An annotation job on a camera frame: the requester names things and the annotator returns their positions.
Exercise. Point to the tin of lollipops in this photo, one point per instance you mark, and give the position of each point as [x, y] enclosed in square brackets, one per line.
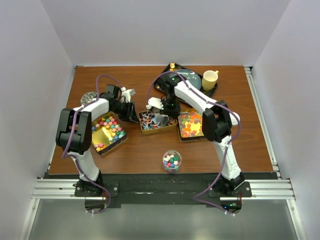
[147, 128]

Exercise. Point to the metal scoop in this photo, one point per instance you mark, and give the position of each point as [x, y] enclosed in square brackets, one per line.
[160, 120]

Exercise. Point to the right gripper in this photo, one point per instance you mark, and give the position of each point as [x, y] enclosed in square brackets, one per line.
[172, 113]

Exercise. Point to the gold spoon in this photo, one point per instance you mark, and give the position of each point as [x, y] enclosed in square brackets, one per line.
[172, 67]

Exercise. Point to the tin of star candies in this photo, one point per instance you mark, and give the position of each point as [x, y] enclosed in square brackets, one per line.
[107, 133]

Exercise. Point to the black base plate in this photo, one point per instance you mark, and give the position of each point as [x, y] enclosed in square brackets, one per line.
[161, 189]

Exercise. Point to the clear glass jar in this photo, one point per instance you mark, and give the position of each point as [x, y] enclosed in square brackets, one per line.
[171, 161]

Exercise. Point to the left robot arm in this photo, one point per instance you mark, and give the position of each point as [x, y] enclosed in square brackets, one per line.
[74, 132]

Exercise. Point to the tin of gummy candies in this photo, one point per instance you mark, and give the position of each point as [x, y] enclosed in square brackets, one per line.
[190, 125]

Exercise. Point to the blue-grey plate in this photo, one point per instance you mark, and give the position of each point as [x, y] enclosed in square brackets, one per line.
[189, 75]

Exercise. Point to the silver jar lid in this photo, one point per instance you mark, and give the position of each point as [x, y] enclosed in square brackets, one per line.
[235, 119]

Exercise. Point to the yellow cup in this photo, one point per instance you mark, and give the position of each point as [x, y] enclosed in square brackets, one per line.
[209, 79]

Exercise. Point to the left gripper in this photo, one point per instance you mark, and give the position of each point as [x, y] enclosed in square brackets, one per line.
[130, 113]

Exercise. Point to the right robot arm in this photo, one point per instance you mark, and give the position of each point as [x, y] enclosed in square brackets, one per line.
[220, 125]

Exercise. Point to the patterned small bowl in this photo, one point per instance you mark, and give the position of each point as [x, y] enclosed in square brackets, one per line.
[88, 97]

